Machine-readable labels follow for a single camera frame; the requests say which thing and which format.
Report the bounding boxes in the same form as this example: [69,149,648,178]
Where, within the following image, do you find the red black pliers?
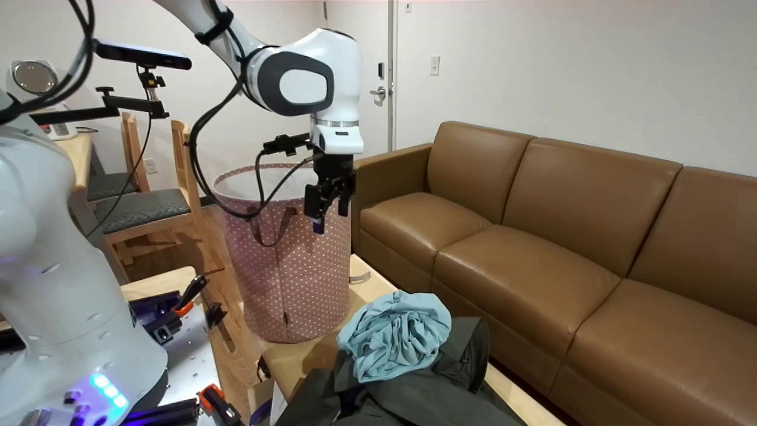
[173,266,221,316]

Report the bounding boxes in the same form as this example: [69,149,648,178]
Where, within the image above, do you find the white door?
[327,0,390,155]

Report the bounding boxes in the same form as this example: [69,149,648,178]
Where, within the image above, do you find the black camera on boom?
[95,39,191,70]

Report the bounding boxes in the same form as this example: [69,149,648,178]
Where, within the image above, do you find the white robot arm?
[0,0,362,426]

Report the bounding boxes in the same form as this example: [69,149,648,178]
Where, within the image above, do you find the silver door handle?
[368,85,387,105]

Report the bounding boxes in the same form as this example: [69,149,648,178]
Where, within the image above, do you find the round mirror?
[10,59,59,94]

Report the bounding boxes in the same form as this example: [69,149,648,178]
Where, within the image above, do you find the dark green jacket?
[276,316,525,426]

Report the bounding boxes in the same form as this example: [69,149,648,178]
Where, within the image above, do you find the wooden chair grey cushion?
[65,110,207,273]

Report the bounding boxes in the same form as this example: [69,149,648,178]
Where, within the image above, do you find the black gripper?
[304,154,354,233]

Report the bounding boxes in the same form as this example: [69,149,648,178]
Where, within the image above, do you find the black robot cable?
[187,77,317,221]

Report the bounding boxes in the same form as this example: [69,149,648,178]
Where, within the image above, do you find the pink patterned laundry basket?
[213,162,350,342]

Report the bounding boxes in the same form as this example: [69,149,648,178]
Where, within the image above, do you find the brown leather sofa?
[353,120,757,426]

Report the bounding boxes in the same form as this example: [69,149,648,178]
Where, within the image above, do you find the blue cloth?
[338,290,452,383]

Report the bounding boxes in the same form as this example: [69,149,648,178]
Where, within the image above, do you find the white light switch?
[429,57,441,76]

